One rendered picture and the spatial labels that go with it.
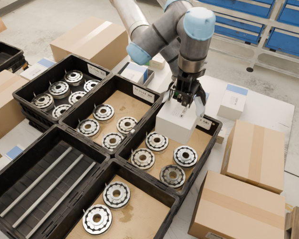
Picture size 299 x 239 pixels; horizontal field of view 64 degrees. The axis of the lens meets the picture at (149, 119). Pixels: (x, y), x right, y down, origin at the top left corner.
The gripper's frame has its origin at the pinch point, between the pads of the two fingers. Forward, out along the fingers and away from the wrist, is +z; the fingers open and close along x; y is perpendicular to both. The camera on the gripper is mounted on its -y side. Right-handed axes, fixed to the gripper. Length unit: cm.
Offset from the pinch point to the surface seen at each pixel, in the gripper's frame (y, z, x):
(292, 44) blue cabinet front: -194, 70, 48
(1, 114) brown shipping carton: 21, 29, -83
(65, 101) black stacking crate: 0, 28, -61
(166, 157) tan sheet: 4.9, 27.9, -1.6
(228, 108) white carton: -42, 33, 14
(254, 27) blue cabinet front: -195, 63, 8
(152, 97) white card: -18.4, 21.4, -20.9
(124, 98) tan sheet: -16.5, 28.1, -35.8
